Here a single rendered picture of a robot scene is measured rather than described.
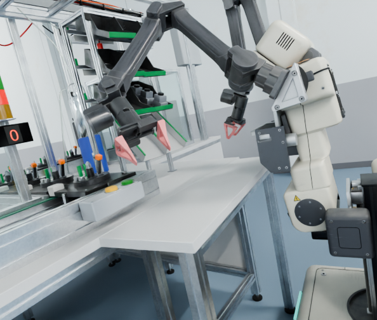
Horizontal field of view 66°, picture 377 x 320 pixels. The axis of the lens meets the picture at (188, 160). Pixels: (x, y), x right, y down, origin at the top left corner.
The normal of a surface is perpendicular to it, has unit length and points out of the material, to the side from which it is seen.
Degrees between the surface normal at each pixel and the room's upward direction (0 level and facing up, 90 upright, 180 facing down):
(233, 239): 90
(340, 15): 90
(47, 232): 90
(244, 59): 50
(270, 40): 90
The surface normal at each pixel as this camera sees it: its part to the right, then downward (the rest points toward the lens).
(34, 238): 0.80, -0.07
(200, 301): -0.47, 0.24
